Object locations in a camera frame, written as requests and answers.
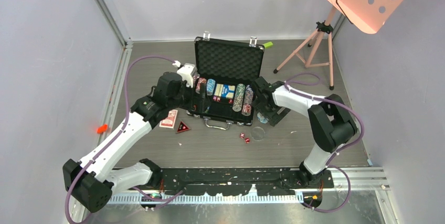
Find red black triangle dealer button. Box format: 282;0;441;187
176;121;191;134

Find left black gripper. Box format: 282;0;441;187
167;80;210;112

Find dark red chip stack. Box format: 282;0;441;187
195;77;207;94

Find light blue chip row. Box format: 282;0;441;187
206;79;216;95

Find orange clip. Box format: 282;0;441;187
96;124;108;134

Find red playing card deck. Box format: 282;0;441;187
159;110;178;129

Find red dice in case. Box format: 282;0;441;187
213;96;234;105

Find green block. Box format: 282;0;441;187
263;41;273;49

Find light blue chip stack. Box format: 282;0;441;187
257;112;269;124

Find pink music stand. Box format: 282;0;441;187
273;0;403;90

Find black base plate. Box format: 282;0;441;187
138;167;334;196

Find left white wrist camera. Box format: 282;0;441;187
172;60;197;88

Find blue orange chip row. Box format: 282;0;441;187
241;85;254;116

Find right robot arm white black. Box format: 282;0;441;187
251;77;357;188

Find black poker set case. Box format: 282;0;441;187
186;34;265;126

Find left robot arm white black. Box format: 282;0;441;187
62;72;196;213

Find blue boxed card deck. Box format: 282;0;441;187
214;83;236;99

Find clear round disc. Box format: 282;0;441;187
251;126;266;141

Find green grey chip row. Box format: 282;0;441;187
232;83;246;112

